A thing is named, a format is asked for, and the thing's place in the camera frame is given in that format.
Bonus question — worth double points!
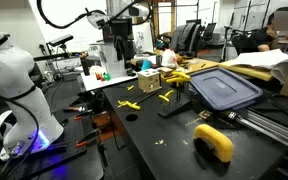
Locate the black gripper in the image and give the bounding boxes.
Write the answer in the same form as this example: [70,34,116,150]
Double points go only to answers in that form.
[110,17,135,69]

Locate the black tool stand platform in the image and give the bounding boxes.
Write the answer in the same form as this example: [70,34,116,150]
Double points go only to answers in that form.
[157,79,192,119]

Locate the seated person in black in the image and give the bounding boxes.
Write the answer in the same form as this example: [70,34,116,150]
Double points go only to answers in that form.
[249,7,288,53]

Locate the white drawing board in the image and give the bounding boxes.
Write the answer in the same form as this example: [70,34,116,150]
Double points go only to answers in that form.
[132,21,155,54]

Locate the small display laptop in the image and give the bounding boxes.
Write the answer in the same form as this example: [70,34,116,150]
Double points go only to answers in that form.
[101,23,114,43]

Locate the teal plastic cup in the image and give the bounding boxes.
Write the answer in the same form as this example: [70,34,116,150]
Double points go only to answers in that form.
[140,58,153,71]

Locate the dark metal can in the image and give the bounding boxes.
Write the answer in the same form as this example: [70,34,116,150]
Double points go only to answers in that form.
[155,54,163,67]

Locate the wooden cube shape sorter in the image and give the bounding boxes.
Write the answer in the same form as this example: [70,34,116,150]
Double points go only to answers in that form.
[137,68,163,94]

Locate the black bottle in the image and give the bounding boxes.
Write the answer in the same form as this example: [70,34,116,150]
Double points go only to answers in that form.
[79,52,91,77]

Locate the white foam base board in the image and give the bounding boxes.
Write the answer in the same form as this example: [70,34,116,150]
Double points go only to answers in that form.
[81,71,139,92]

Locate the white cloth bag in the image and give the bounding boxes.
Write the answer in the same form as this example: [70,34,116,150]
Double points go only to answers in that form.
[160,48,179,69]

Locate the small wooden block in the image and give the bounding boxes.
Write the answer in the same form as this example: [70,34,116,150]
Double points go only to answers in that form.
[157,66,174,77]

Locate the grey jacket on chair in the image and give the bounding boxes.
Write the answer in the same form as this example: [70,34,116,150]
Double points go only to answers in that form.
[168,21,202,56]

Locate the black boom rod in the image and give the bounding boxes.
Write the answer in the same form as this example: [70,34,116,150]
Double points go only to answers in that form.
[33,52,82,63]

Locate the silver head orange wrench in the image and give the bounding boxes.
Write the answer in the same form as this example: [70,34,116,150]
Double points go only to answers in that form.
[62,105,88,114]

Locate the light wooden table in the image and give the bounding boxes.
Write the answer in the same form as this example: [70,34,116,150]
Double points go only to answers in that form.
[127,49,220,83]

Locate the black office chair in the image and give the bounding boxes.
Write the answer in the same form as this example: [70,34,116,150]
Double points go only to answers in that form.
[200,22,218,48]

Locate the orange tipped black clamp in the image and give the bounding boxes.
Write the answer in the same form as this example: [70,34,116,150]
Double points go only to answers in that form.
[75,128,102,149]

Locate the blue plastic container lid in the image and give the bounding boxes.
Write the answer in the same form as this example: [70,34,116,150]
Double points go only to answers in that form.
[188,67,264,112]

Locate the black mesh desk chair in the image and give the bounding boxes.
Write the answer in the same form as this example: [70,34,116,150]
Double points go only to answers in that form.
[230,29,262,56]

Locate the yellow foam board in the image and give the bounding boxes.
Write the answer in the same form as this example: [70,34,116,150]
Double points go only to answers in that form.
[218,59,274,83]

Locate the yellow arch foam block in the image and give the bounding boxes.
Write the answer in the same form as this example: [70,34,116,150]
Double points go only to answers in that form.
[193,123,234,163]

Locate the white paper sheets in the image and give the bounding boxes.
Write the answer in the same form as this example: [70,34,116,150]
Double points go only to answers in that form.
[228,48,288,84]

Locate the white box pedestal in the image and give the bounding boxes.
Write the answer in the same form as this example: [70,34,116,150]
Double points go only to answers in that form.
[98,41,129,78]

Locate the black stereo camera bar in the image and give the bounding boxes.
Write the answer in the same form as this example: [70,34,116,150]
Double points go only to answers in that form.
[47,33,75,48]

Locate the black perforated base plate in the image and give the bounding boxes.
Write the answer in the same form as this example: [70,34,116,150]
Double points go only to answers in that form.
[0,113,88,180]

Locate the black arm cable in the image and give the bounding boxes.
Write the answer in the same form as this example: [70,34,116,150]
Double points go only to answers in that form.
[0,0,152,178]

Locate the aluminium extrusion rail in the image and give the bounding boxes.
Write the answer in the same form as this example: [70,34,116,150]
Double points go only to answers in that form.
[227,108,288,156]

